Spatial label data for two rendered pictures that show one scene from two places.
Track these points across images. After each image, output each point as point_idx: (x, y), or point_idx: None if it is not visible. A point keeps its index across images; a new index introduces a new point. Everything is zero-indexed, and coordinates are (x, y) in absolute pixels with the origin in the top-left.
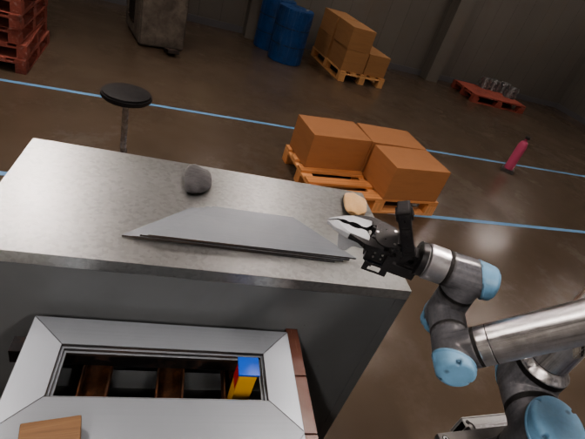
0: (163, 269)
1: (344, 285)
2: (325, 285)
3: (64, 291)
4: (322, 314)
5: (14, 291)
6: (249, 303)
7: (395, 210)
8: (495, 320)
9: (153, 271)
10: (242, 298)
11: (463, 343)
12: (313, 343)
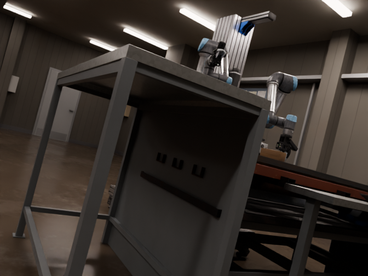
0: (201, 102)
1: (156, 100)
2: (160, 101)
3: (224, 129)
4: (153, 121)
5: (241, 135)
6: (171, 120)
7: (223, 44)
8: (222, 68)
9: (203, 104)
10: (174, 116)
11: (227, 75)
12: (146, 143)
